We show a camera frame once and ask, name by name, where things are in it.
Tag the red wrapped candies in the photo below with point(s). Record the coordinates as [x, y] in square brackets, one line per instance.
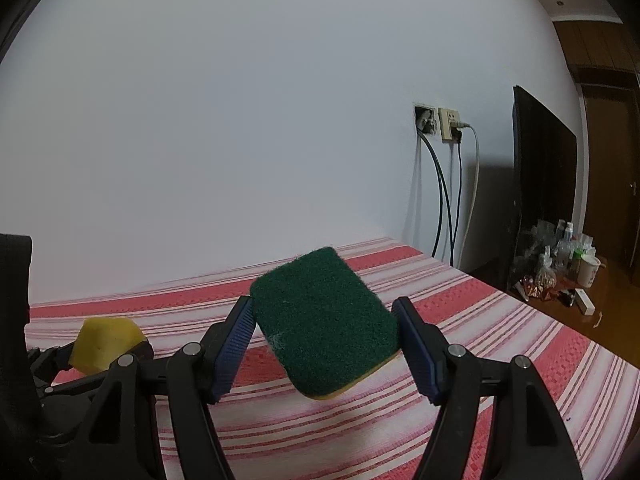
[529, 287]

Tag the beige wall socket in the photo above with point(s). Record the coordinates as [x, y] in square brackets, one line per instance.
[448, 124]

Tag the open dark wall socket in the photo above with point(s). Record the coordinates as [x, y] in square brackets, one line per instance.
[424, 117]

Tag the white paper cup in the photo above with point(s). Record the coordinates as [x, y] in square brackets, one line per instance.
[589, 270]

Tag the cluster of clear bottles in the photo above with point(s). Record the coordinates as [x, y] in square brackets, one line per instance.
[562, 245]

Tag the clear bag of nuts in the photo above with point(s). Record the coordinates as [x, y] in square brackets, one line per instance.
[545, 277]

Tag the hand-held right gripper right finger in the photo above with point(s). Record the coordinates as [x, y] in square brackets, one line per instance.
[417, 355]

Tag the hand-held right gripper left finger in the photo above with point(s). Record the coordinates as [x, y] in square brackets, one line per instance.
[235, 355]

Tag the black television screen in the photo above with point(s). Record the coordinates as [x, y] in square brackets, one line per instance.
[542, 170]

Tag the small white box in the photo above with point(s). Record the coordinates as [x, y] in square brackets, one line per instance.
[584, 300]

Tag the red white striped tablecloth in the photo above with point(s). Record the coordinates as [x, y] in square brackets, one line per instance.
[450, 305]

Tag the wooden door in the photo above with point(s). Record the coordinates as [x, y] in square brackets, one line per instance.
[610, 135]

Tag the wooden cabinet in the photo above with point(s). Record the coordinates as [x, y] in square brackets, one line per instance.
[615, 310]

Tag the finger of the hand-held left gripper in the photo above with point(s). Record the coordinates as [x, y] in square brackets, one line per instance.
[75, 387]
[50, 362]

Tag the yellow and green sponge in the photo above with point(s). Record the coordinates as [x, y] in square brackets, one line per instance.
[320, 320]
[105, 342]

